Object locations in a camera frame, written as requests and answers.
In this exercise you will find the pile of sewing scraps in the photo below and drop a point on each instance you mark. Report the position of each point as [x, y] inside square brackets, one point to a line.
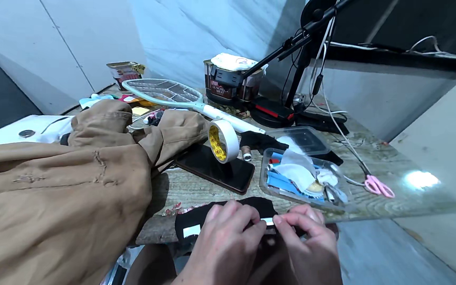
[303, 174]

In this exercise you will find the light blue cloth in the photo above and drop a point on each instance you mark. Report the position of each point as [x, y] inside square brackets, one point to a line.
[95, 100]

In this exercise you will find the person's left thumb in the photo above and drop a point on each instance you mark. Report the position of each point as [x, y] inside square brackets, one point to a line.
[255, 234]

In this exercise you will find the wooden table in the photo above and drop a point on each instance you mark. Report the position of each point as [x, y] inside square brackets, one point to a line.
[208, 190]

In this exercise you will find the black framed dark panel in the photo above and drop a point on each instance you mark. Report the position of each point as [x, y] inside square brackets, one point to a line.
[410, 27]

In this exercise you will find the thread spool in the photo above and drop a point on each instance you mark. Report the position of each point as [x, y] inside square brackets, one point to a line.
[246, 153]

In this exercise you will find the black adjustable stand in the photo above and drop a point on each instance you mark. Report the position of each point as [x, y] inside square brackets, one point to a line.
[304, 59]

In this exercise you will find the tin with dark label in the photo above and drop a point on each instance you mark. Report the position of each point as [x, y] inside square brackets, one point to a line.
[251, 86]

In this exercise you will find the person's right fingers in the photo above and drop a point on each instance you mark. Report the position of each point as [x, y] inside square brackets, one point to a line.
[311, 212]

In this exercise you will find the person's left index finger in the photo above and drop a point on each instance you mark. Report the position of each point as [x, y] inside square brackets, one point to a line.
[246, 217]

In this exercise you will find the person's right index finger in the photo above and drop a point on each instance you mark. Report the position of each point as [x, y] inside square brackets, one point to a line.
[301, 221]

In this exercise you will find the person's legs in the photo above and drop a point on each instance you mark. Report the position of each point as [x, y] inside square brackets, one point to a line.
[151, 265]

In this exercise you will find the black fabric piece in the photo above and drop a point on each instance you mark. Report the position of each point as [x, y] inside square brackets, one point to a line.
[190, 219]

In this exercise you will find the black and red box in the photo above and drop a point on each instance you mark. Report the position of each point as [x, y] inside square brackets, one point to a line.
[271, 110]

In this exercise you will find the person's left fingers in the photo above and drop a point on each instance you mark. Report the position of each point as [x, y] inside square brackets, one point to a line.
[221, 213]

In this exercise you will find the person's left hand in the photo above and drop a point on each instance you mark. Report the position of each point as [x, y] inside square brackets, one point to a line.
[226, 245]

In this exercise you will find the white tape roll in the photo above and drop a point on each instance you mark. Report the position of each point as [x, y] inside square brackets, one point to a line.
[232, 144]

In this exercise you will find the white box with round emblem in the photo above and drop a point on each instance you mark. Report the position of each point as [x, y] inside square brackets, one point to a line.
[40, 132]

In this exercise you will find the person's right hand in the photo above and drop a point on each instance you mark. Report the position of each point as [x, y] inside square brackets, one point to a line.
[317, 253]

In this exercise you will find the black crumpled cloth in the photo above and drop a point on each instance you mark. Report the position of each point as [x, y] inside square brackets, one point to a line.
[261, 141]

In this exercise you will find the brown jacket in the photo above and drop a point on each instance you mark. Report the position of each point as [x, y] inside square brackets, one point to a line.
[65, 198]

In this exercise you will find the open foil food packet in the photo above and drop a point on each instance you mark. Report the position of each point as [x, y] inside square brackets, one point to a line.
[123, 73]

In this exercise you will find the red and yellow packet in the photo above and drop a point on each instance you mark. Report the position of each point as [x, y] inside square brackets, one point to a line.
[131, 99]

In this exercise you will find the white mosquito swatter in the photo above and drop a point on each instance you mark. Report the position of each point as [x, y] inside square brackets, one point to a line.
[228, 118]

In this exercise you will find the white crumpled plastic bag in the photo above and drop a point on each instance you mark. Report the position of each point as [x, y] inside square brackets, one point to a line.
[232, 62]

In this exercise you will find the tin with meat label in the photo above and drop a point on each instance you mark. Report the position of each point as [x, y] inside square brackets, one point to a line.
[218, 89]

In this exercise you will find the white panel board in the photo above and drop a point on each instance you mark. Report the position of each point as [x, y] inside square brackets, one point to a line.
[449, 146]

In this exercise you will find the small white strip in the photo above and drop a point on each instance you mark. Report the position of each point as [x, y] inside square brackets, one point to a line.
[267, 221]

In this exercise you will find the black smartphone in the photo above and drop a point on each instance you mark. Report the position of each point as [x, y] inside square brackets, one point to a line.
[212, 170]

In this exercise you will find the clear plastic lid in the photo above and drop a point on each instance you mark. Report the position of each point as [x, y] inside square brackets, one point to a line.
[309, 138]

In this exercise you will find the white rectangular patch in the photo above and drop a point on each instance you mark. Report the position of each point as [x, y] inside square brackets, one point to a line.
[191, 231]

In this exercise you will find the clear plastic container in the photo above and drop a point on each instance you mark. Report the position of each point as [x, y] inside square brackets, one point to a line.
[265, 186]

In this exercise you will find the person's right thumb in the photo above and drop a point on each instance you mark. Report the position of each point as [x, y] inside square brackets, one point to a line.
[286, 230]

